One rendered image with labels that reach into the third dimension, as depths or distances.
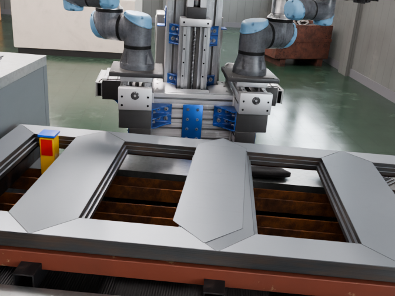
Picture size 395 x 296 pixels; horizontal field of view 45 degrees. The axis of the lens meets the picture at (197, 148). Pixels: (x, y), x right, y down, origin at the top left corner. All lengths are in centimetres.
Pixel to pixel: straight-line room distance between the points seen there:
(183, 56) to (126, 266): 119
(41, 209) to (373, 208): 91
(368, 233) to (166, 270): 53
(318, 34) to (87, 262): 729
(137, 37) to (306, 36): 621
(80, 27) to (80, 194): 639
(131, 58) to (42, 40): 582
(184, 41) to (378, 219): 116
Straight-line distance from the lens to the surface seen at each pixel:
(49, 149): 173
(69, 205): 130
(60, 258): 121
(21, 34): 787
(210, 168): 154
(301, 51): 808
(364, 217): 139
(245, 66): 206
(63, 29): 770
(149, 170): 193
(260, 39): 206
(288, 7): 187
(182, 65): 213
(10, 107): 193
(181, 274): 117
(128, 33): 203
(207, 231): 119
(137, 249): 114
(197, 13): 211
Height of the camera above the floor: 147
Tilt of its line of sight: 21 degrees down
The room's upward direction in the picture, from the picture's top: 4 degrees clockwise
